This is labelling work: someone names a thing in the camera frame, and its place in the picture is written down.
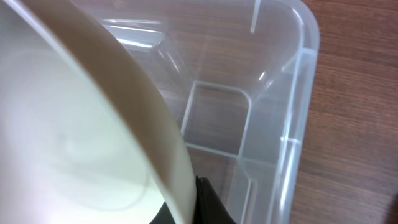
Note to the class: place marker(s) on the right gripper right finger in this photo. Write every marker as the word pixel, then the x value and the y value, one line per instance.
pixel 209 209

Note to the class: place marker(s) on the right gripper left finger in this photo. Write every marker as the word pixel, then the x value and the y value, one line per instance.
pixel 163 216

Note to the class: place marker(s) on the cream bowl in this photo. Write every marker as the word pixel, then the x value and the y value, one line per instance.
pixel 86 137

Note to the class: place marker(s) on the clear plastic storage container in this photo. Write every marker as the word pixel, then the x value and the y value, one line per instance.
pixel 238 77

